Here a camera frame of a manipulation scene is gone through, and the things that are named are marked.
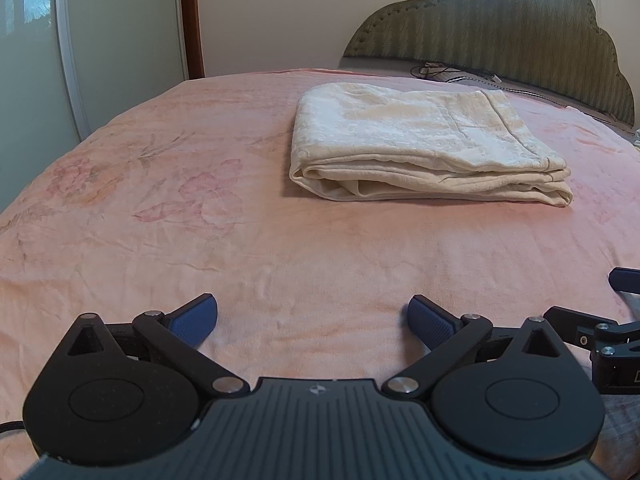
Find cream towel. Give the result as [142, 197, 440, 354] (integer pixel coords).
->
[288, 82, 575, 209]

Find wardrobe door with flower decals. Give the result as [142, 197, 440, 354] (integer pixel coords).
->
[0, 0, 192, 211]

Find green padded headboard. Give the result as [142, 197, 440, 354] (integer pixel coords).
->
[342, 0, 637, 129]

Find pink floral blanket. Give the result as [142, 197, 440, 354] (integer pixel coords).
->
[0, 66, 640, 480]

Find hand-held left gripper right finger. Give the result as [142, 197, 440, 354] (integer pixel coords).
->
[382, 295, 567, 401]

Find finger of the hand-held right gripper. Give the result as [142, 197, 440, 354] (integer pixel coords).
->
[608, 267, 640, 294]
[542, 305, 622, 350]

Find wooden wardrobe frame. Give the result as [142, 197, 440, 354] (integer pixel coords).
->
[178, 0, 206, 81]

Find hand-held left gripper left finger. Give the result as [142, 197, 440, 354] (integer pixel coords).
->
[65, 294, 251, 401]

